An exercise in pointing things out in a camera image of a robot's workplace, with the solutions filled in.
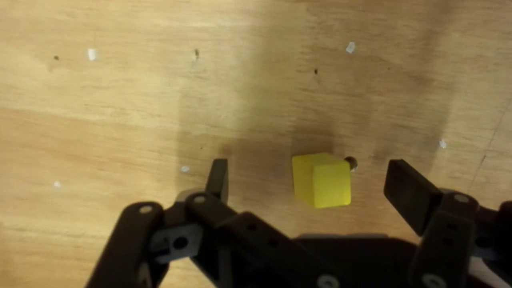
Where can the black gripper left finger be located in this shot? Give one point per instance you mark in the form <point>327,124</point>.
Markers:
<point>145,241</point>

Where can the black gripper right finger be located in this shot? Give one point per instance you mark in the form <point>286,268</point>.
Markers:
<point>443,229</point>

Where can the small yellow cube block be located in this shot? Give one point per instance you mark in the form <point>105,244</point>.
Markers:
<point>323,180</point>

